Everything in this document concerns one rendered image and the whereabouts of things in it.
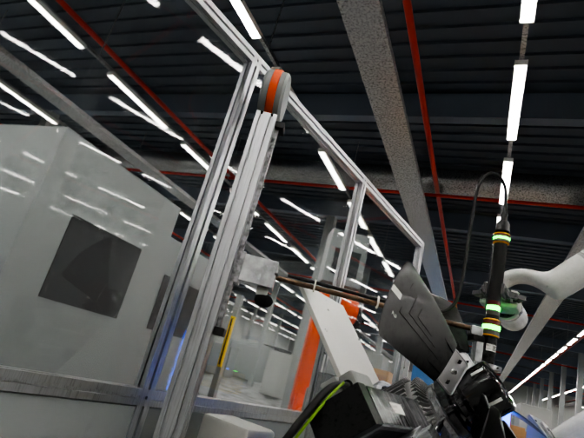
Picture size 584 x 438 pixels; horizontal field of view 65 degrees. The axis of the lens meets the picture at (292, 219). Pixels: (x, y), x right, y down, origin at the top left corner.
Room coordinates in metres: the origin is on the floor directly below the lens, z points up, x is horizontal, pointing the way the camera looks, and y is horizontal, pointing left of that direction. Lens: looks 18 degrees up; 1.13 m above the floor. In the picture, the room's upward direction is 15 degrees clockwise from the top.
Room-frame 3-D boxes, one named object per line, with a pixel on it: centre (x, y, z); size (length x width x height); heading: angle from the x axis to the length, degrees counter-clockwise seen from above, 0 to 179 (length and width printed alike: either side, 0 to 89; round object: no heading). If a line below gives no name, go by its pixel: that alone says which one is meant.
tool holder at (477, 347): (1.18, -0.56, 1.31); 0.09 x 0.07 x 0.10; 87
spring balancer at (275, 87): (1.22, 0.15, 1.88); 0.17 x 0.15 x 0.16; 142
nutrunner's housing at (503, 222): (1.18, -0.57, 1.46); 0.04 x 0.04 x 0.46
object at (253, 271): (1.21, 0.05, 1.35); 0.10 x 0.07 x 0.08; 87
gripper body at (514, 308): (1.27, -0.64, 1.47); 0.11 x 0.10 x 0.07; 143
